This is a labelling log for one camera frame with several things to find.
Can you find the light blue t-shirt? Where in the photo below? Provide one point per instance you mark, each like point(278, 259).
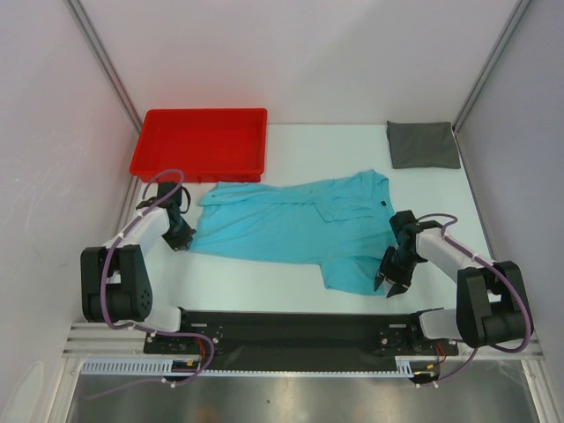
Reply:
point(340, 225)

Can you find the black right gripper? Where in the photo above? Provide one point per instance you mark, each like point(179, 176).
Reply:
point(402, 281)

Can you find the folded grey t-shirt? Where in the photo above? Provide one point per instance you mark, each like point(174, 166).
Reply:
point(422, 145)

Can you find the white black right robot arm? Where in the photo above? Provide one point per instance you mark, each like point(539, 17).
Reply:
point(492, 307)

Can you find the aluminium corner post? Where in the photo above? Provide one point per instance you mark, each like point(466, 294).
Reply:
point(500, 46)
point(96, 45)

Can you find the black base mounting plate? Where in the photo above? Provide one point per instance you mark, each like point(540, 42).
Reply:
point(298, 341)

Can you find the white slotted cable duct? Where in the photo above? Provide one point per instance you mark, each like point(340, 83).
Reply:
point(397, 368)

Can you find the right aluminium corner post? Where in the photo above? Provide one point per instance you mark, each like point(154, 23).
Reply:
point(500, 46)

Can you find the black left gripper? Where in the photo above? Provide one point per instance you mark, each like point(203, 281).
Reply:
point(181, 242)

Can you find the red plastic tray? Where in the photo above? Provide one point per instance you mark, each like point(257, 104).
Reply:
point(206, 144)

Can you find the left aluminium corner post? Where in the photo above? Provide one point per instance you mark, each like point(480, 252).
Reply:
point(96, 45)

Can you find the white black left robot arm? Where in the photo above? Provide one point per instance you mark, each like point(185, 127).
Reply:
point(115, 284)

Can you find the aluminium front frame rail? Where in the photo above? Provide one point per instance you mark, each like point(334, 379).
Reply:
point(96, 340)

